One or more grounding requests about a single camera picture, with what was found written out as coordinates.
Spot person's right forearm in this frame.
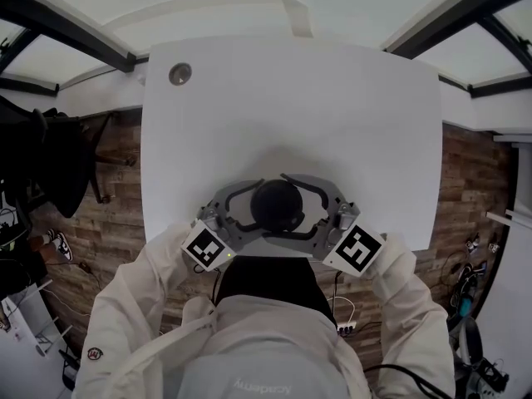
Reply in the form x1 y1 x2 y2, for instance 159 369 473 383
369 233 449 340

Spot black office chair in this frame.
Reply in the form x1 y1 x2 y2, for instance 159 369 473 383
0 96 139 219

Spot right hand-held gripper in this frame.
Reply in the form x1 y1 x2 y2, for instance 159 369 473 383
264 172 385 278

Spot round grey table grommet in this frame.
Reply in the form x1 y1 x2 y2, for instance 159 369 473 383
168 62 194 86

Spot black framed window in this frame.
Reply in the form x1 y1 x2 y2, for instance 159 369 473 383
381 0 532 99
0 0 149 97

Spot person's left forearm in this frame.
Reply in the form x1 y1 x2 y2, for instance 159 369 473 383
82 221 200 332

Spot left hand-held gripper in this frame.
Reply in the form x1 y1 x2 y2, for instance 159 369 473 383
180 177 272 273

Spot person's legs black trousers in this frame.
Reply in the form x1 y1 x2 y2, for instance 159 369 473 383
214 255 338 328

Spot white side desk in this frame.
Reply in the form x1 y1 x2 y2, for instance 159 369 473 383
485 133 532 230

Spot thick black cable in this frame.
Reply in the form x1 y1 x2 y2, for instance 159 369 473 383
363 362 455 399

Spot person's torso white jacket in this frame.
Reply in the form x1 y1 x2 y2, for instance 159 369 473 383
72 293 456 399

